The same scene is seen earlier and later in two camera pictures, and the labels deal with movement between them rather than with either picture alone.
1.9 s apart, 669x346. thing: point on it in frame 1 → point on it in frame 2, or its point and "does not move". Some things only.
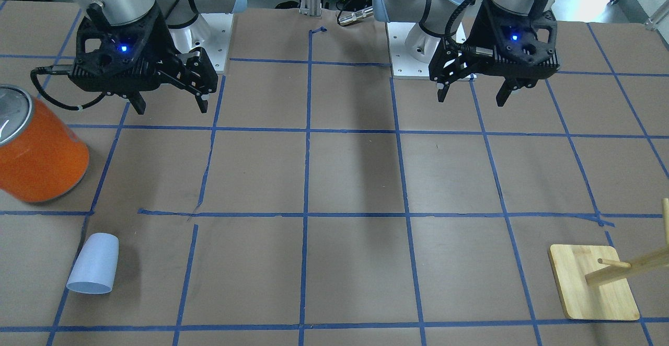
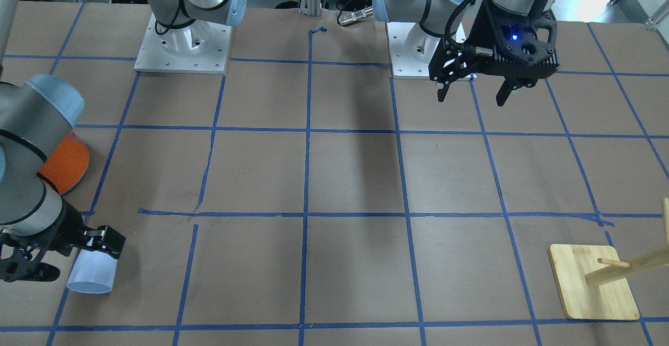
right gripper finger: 138,101 → 41,272
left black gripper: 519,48 does not move
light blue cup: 94,269 does not move
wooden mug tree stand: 593,283 does not move
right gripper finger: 196,73 → 102,238
